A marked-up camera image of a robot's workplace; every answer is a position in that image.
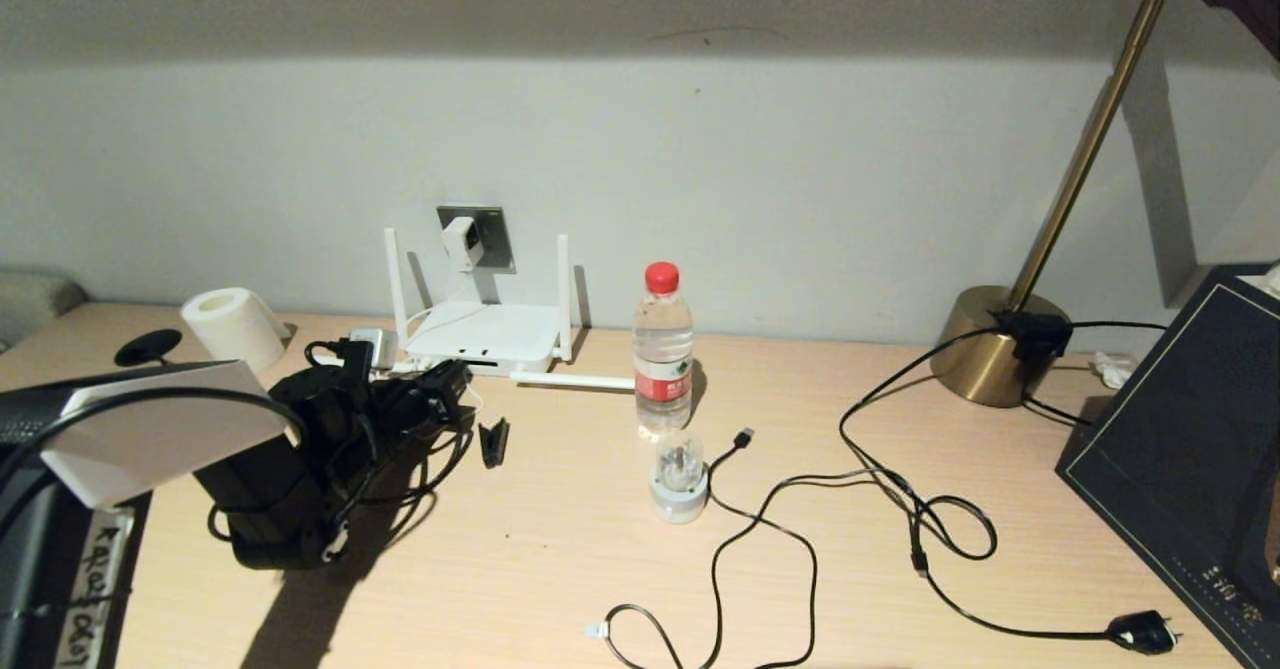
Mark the black box on lamp base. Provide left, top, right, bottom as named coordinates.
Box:
left=993, top=311, right=1075, bottom=362

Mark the black cable with white tip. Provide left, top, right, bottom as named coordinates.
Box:
left=585, top=603, right=691, bottom=669

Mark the gold desk lamp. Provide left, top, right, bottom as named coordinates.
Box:
left=932, top=0, right=1280, bottom=408

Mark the clear dome grey base gadget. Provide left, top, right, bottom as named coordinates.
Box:
left=649, top=431, right=711, bottom=524

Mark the white charger plug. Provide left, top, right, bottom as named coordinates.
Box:
left=338, top=327, right=400, bottom=380

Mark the grey cushion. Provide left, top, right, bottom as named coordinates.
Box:
left=0, top=269, right=86, bottom=348

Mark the black two-pin power cable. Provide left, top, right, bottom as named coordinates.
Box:
left=840, top=324, right=1185, bottom=656

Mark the white tape roll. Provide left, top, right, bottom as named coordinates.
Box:
left=181, top=287, right=289, bottom=375

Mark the red capped water bottle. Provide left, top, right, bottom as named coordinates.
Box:
left=632, top=262, right=695, bottom=437

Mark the thin black lamp cable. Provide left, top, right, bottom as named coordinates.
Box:
left=1022, top=320, right=1171, bottom=429

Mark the black USB cable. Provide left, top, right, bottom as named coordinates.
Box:
left=703, top=427, right=933, bottom=669

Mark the black oval pad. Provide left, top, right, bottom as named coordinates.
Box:
left=114, top=329, right=184, bottom=367

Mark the small black clip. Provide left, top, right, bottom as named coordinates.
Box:
left=478, top=417, right=512, bottom=469

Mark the grey wall socket plate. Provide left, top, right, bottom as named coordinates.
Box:
left=437, top=206, right=516, bottom=274

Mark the white power adapter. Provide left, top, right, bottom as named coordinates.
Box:
left=441, top=216, right=486, bottom=274

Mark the white router with antennas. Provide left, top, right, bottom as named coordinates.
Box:
left=385, top=228, right=637, bottom=391

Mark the crumpled white tissue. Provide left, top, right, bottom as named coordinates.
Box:
left=1093, top=351, right=1137, bottom=391

